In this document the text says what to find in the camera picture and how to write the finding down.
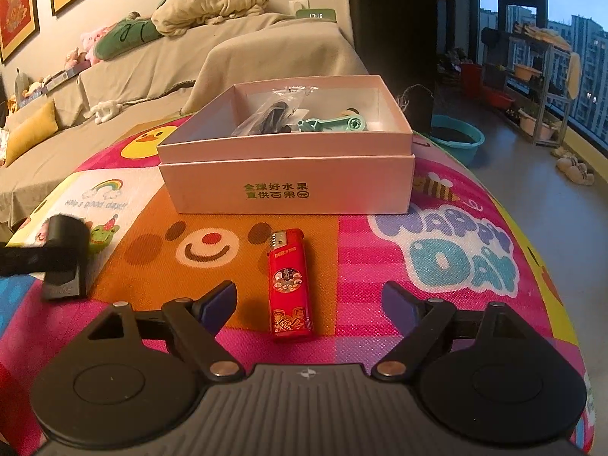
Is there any colourful cartoon play mat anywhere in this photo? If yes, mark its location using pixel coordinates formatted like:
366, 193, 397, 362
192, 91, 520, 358
1, 120, 584, 454

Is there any pink plush toy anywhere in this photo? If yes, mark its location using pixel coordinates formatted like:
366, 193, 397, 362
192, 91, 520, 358
64, 26, 110, 70

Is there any pink cardboard box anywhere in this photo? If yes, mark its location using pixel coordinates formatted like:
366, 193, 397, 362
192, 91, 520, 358
158, 75, 415, 215

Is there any green plush toy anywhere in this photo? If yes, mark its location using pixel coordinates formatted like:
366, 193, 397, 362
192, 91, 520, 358
94, 19, 162, 61

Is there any clear plastic bag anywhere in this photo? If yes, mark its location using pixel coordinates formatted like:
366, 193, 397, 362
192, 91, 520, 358
231, 85, 317, 137

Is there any yellow cushion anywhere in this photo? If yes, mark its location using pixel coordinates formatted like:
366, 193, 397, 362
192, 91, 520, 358
5, 100, 59, 166

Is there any beige crumpled pillow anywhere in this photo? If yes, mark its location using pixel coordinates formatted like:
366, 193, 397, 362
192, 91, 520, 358
150, 0, 268, 36

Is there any red lighter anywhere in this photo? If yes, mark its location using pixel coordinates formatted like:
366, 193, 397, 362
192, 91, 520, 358
268, 228, 312, 339

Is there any white plush toy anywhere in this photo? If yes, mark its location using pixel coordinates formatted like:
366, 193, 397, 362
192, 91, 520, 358
84, 100, 124, 125

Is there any teal plastic toy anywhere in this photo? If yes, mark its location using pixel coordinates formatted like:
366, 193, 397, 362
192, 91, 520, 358
297, 114, 367, 132

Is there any white wall socket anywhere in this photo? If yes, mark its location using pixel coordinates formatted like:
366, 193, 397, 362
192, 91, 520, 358
288, 0, 310, 14

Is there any red bucket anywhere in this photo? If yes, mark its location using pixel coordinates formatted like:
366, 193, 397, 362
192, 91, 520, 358
460, 63, 482, 101

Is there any green digital clock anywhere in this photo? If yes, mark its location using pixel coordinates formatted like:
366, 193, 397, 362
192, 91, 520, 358
296, 8, 337, 23

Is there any metal storage rack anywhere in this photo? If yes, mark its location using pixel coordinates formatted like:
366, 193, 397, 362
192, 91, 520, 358
481, 24, 579, 147

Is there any beige slippers pair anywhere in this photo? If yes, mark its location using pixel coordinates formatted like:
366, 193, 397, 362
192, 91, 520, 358
551, 146, 595, 186

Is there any teal plastic basin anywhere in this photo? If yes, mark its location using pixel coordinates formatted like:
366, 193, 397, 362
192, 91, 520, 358
429, 114, 485, 167

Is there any beige covered sofa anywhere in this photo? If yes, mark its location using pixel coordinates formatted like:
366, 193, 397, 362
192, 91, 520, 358
1, 13, 367, 231

